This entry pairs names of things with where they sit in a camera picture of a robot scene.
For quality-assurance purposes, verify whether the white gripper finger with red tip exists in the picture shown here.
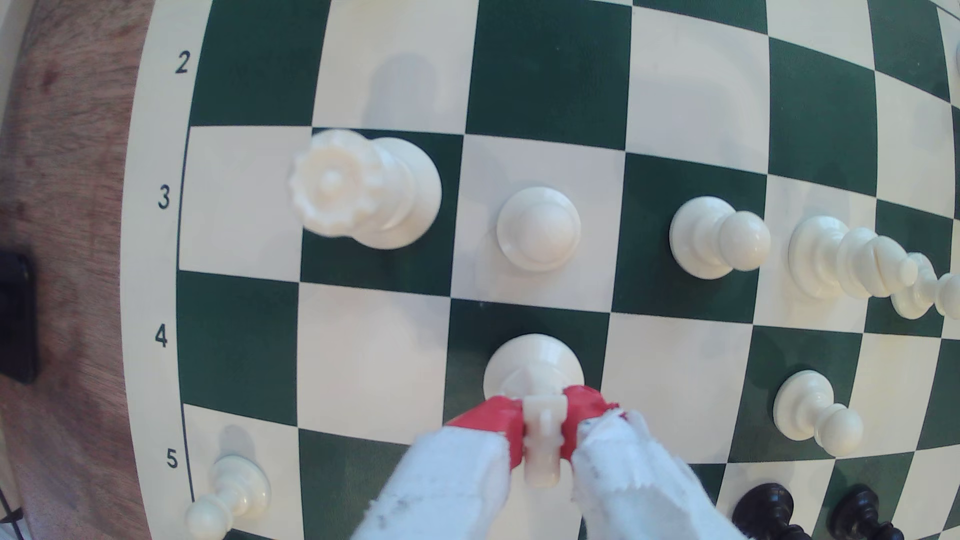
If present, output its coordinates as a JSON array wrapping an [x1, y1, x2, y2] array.
[[561, 385, 748, 540], [352, 396, 525, 540]]

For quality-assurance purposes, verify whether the white knight chess piece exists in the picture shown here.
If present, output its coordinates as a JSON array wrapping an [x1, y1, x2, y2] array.
[[483, 333, 586, 490]]

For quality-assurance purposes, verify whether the black pawn chess piece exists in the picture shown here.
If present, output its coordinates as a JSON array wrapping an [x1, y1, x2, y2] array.
[[826, 485, 905, 540], [732, 482, 815, 540]]

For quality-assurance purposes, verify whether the green and white chess board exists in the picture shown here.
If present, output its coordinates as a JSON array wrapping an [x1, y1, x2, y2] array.
[[120, 0, 960, 540]]

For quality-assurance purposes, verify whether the white pawn chess piece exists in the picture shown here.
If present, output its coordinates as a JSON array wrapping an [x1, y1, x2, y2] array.
[[890, 252, 960, 321], [772, 369, 865, 459], [184, 454, 272, 540], [669, 196, 772, 281], [495, 186, 582, 273]]

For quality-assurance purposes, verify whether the white bishop chess piece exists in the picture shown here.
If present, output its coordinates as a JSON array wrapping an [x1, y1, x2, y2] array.
[[787, 216, 920, 301]]

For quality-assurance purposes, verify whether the white queen chess piece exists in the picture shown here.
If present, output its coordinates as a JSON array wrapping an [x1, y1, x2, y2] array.
[[288, 129, 444, 251]]

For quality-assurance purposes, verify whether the black rectangular object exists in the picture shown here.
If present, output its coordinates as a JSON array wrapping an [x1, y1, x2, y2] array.
[[0, 249, 40, 385]]

